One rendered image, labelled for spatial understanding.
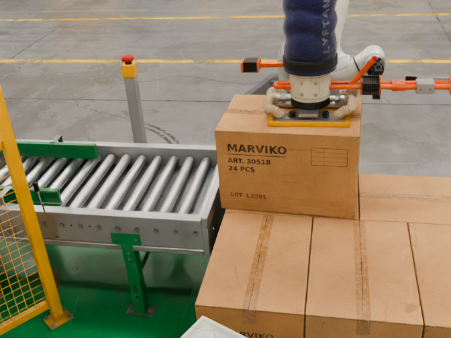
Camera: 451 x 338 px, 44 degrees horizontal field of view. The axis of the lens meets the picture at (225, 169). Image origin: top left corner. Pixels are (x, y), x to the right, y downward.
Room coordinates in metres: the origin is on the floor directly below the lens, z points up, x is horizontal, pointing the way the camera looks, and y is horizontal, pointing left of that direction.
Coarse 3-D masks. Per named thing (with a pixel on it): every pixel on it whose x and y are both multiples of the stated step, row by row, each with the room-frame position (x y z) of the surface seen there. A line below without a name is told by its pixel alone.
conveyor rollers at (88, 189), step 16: (32, 160) 2.74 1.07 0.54; (48, 160) 2.73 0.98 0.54; (64, 160) 2.72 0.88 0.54; (80, 160) 2.71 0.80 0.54; (96, 160) 2.70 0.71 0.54; (112, 160) 2.68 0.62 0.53; (128, 160) 2.67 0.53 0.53; (144, 160) 2.66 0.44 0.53; (160, 160) 2.65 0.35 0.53; (176, 160) 2.63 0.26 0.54; (192, 160) 2.61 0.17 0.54; (208, 160) 2.59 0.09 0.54; (0, 176) 2.58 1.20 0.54; (32, 176) 2.55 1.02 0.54; (48, 176) 2.54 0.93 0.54; (64, 176) 2.53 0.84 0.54; (80, 176) 2.51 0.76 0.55; (96, 176) 2.50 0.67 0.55; (112, 176) 2.48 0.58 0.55; (128, 176) 2.47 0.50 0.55; (144, 176) 2.46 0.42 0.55; (160, 176) 2.45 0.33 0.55; (64, 192) 2.35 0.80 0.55; (80, 192) 2.34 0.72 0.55; (160, 192) 2.32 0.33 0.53; (176, 192) 2.29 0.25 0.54; (192, 192) 2.27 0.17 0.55; (208, 192) 2.26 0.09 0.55; (96, 208) 2.22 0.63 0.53; (112, 208) 2.20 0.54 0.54; (128, 208) 2.18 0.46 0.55; (144, 208) 2.16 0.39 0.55
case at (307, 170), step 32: (256, 96) 2.46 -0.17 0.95; (224, 128) 2.13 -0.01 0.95; (256, 128) 2.11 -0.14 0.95; (288, 128) 2.09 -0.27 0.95; (320, 128) 2.06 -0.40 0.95; (352, 128) 2.04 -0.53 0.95; (224, 160) 2.11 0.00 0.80; (256, 160) 2.08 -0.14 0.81; (288, 160) 2.04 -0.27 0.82; (320, 160) 2.00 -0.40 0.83; (352, 160) 1.97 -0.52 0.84; (224, 192) 2.12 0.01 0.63; (256, 192) 2.08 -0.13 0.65; (288, 192) 2.04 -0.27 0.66; (320, 192) 2.00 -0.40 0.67; (352, 192) 1.97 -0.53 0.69
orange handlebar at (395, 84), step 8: (264, 64) 2.52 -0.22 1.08; (272, 64) 2.51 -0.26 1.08; (280, 64) 2.50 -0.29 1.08; (336, 80) 2.22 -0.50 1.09; (344, 80) 2.21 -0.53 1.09; (384, 80) 2.17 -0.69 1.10; (392, 80) 2.15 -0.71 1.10; (400, 80) 2.15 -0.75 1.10; (408, 80) 2.15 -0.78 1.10; (440, 80) 2.12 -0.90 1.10; (448, 80) 2.11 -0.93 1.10; (280, 88) 2.22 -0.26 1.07; (288, 88) 2.22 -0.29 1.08; (336, 88) 2.17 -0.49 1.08; (344, 88) 2.16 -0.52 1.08; (352, 88) 2.15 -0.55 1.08; (384, 88) 2.12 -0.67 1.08; (392, 88) 2.11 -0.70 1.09; (400, 88) 2.11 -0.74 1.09; (408, 88) 2.10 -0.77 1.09; (416, 88) 2.09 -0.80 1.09; (440, 88) 2.07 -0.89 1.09; (448, 88) 2.06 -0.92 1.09
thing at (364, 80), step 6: (360, 78) 2.17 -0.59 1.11; (366, 78) 2.19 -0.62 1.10; (372, 78) 2.19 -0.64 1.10; (378, 78) 2.18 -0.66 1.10; (360, 84) 2.14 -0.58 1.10; (366, 84) 2.12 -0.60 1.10; (372, 84) 2.12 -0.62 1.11; (378, 84) 2.11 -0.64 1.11; (360, 90) 2.13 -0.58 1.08; (366, 90) 2.13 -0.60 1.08; (372, 90) 2.12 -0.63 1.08; (378, 90) 2.12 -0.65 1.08
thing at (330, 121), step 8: (328, 112) 2.11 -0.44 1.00; (272, 120) 2.14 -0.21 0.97; (280, 120) 2.13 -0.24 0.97; (288, 120) 2.12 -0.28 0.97; (296, 120) 2.11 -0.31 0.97; (304, 120) 2.10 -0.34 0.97; (312, 120) 2.09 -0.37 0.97; (320, 120) 2.09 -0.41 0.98; (328, 120) 2.08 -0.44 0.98; (336, 120) 2.07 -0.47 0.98; (344, 120) 2.08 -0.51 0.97
